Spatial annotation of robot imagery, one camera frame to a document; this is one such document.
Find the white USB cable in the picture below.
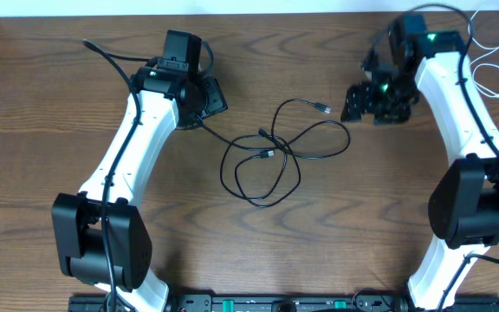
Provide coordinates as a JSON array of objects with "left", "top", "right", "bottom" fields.
[{"left": 467, "top": 9, "right": 499, "bottom": 99}]

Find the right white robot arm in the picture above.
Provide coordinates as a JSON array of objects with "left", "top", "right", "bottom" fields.
[{"left": 340, "top": 12, "right": 499, "bottom": 311}]

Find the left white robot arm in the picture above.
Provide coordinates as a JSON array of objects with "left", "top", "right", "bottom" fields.
[{"left": 51, "top": 29, "right": 227, "bottom": 311}]

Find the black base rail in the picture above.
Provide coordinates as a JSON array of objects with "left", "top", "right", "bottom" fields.
[{"left": 66, "top": 292, "right": 499, "bottom": 312}]

